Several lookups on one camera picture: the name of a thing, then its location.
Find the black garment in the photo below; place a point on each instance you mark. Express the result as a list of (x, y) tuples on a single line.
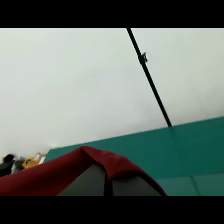
[(6, 164)]

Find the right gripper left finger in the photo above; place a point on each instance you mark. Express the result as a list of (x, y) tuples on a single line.
[(89, 183)]

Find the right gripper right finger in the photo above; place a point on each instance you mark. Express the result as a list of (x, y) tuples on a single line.
[(133, 187)]

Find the red garment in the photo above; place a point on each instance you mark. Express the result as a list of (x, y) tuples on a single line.
[(50, 173)]

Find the black pole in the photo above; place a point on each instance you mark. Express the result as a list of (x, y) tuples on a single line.
[(149, 77)]

